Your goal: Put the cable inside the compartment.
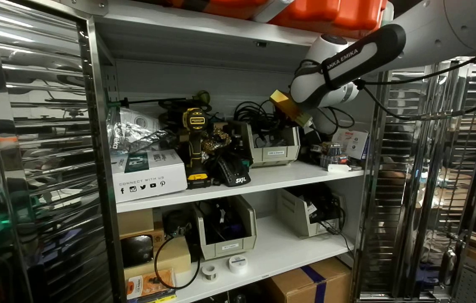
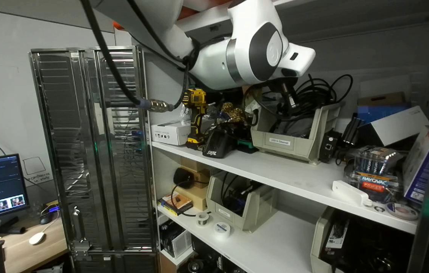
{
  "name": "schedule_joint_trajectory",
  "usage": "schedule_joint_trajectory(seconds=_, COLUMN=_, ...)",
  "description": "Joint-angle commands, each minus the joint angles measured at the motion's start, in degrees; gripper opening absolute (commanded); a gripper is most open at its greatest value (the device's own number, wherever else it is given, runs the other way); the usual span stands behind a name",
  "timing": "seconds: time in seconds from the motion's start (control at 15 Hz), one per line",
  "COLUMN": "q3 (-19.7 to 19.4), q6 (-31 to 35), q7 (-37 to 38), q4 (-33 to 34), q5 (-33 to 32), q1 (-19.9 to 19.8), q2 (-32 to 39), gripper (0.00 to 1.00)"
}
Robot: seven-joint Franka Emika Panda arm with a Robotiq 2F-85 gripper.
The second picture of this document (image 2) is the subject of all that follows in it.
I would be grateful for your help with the white computer mouse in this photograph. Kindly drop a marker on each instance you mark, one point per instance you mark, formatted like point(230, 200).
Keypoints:
point(37, 238)

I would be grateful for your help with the flat roll of tape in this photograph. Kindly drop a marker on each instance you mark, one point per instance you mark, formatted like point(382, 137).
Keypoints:
point(402, 211)

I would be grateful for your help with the stack of brown cardboard boxes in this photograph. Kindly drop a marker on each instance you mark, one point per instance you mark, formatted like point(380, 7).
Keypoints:
point(199, 189)

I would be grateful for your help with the white plastic oblong device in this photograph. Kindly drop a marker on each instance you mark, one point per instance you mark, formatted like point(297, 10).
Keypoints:
point(351, 192)

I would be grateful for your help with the large white flat box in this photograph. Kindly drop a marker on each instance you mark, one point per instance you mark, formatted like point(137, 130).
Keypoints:
point(396, 127)

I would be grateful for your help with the clear pack of batteries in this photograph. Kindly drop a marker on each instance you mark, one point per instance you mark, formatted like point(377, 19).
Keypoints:
point(375, 170)

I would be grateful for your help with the black and white box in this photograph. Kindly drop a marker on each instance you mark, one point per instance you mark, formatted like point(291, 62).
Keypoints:
point(176, 239)

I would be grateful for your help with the small black adapter box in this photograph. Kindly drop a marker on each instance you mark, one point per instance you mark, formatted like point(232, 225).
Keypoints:
point(328, 146)

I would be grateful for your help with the small spool of solder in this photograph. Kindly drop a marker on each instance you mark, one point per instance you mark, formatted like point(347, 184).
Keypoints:
point(202, 219)

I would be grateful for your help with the small white cardboard box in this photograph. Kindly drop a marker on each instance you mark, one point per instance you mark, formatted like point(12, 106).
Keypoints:
point(169, 133)

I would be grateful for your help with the white roll of tape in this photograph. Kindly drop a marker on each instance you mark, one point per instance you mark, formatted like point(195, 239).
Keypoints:
point(222, 229)

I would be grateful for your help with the green and black tool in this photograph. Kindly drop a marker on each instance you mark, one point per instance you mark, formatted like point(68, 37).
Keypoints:
point(248, 146)

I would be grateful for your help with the white and blue carton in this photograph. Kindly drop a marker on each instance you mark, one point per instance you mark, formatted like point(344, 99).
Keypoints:
point(421, 170)

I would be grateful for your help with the beige storage bin with label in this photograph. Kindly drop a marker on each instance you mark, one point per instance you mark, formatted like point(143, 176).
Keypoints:
point(290, 146)

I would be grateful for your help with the black computer mouse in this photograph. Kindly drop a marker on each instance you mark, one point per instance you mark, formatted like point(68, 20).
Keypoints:
point(46, 218)

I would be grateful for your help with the orange and black flat box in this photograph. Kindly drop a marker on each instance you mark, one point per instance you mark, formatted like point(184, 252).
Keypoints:
point(176, 201)

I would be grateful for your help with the brown cardboard box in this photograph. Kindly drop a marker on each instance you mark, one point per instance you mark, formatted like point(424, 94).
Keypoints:
point(381, 99)

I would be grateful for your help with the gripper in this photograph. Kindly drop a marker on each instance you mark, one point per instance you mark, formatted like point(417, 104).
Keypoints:
point(279, 84)

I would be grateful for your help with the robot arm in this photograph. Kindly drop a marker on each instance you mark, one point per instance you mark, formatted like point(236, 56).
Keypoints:
point(214, 60)

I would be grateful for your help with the wooden desk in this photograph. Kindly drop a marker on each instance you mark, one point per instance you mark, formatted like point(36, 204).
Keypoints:
point(28, 254)

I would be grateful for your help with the gold metallic ornament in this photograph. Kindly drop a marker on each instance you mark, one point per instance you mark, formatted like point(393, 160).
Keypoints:
point(234, 113)

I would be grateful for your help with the perforated steel cabinet door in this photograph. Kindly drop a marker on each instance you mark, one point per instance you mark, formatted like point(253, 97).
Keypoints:
point(97, 151)

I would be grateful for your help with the beige storage bin, dark contents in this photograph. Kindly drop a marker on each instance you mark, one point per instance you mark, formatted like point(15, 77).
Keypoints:
point(328, 242)

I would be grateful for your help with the metal shelf cabinet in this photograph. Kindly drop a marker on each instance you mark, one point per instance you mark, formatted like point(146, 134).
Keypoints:
point(298, 178)

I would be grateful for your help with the black battery charger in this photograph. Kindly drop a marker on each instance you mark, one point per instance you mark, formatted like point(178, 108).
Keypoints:
point(218, 144)

